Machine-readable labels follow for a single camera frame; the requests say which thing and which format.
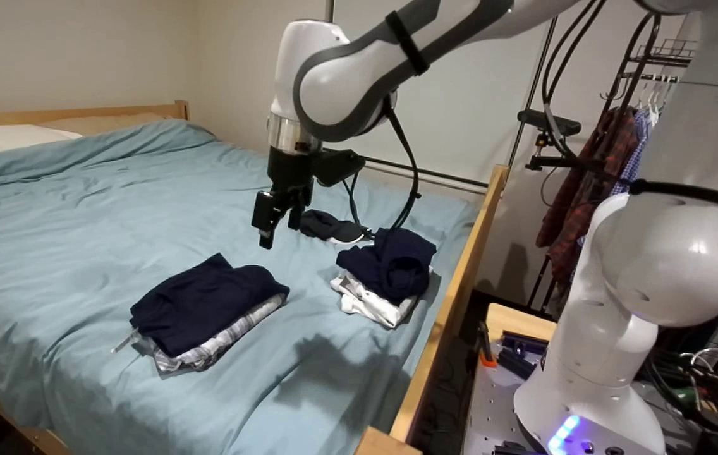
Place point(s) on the wooden headboard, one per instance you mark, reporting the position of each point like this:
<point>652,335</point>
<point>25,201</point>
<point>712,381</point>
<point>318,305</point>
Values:
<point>123,111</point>

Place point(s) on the black and orange tools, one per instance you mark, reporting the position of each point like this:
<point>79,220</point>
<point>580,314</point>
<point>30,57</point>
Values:
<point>518,349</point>

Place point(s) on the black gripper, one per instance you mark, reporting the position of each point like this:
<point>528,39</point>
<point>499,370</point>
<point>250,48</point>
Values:
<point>291,178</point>

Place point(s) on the grey patterned folded garment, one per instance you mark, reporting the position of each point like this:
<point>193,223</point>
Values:
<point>208,354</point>

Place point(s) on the small wooden box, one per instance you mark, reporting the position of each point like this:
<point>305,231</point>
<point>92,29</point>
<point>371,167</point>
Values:
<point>511,320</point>

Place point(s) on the black shirt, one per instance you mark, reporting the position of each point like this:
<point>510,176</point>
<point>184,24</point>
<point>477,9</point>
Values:
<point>387,261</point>

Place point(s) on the navy folded garment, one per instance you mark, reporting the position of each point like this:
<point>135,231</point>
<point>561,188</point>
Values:
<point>208,298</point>

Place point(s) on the red hanging garment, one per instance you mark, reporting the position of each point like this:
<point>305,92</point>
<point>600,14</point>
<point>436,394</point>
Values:
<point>583,192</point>

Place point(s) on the black crumpled garment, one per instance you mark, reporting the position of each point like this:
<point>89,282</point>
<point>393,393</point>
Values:
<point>329,225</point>

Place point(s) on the metal clothes rack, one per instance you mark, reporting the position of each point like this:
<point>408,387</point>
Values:
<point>664,52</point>

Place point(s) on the white pillow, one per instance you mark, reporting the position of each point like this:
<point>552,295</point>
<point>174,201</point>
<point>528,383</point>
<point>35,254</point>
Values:
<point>7,139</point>

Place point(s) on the white folded shirt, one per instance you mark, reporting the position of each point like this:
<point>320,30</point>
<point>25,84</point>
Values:
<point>372,310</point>

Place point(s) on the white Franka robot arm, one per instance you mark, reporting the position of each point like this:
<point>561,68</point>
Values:
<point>645,261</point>

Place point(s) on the wooden bed frame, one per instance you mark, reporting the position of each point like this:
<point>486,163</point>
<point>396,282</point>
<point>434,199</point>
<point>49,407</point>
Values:
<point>82,254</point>

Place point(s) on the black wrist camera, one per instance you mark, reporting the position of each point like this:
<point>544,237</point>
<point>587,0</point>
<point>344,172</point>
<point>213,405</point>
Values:
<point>339,164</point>

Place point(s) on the purple hanging garment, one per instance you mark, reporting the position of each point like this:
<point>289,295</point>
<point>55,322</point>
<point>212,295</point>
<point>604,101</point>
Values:
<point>643,134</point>

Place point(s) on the black camera on stand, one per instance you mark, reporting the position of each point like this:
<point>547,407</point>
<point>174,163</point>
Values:
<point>549,121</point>

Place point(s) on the wooden footboard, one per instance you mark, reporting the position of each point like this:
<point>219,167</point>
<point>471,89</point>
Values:
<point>452,295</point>

